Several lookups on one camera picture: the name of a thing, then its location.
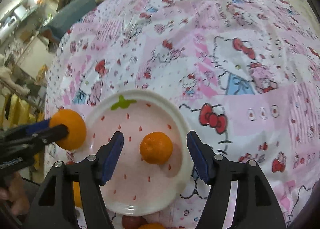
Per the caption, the large orange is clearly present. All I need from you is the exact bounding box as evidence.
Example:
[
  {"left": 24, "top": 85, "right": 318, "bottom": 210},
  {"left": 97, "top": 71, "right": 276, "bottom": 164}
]
[
  {"left": 49, "top": 109, "right": 87, "bottom": 151},
  {"left": 73, "top": 182, "right": 82, "bottom": 208}
]

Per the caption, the red cherry tomato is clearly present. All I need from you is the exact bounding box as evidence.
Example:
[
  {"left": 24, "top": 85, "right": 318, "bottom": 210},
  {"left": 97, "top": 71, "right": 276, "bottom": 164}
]
[{"left": 121, "top": 215, "right": 148, "bottom": 229}]

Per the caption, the small mandarin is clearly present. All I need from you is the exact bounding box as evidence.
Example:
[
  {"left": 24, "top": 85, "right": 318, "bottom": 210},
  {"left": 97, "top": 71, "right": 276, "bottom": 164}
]
[
  {"left": 139, "top": 131, "right": 173, "bottom": 165},
  {"left": 138, "top": 222, "right": 166, "bottom": 229}
]

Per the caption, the left hand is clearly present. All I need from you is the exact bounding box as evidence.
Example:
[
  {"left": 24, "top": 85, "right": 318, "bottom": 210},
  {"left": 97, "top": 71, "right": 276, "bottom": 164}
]
[{"left": 1, "top": 172, "right": 30, "bottom": 216}]

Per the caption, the pink strawberry pattern plate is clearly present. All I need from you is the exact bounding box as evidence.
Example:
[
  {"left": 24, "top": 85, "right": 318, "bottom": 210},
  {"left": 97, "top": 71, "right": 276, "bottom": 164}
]
[{"left": 75, "top": 89, "right": 193, "bottom": 217}]

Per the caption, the blue grey pillow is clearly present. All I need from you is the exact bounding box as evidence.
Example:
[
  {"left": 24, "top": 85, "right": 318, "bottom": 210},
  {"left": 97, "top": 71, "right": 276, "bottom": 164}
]
[{"left": 39, "top": 0, "right": 97, "bottom": 44}]

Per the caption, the pink hello kitty blanket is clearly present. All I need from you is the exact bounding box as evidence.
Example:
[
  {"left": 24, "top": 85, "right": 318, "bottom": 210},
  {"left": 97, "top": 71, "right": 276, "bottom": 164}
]
[{"left": 45, "top": 0, "right": 319, "bottom": 228}]

